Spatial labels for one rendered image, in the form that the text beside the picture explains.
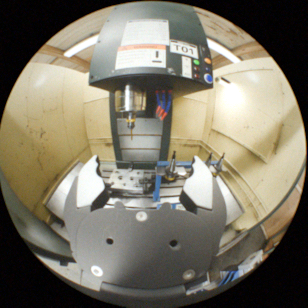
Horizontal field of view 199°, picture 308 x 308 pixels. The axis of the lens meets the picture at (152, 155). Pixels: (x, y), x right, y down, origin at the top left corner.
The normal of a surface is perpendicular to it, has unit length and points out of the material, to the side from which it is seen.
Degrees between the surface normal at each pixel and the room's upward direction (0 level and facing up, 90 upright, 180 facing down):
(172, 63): 90
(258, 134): 90
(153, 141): 90
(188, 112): 90
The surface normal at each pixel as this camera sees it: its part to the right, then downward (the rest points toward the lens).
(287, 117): -1.00, -0.01
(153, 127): 0.03, 0.48
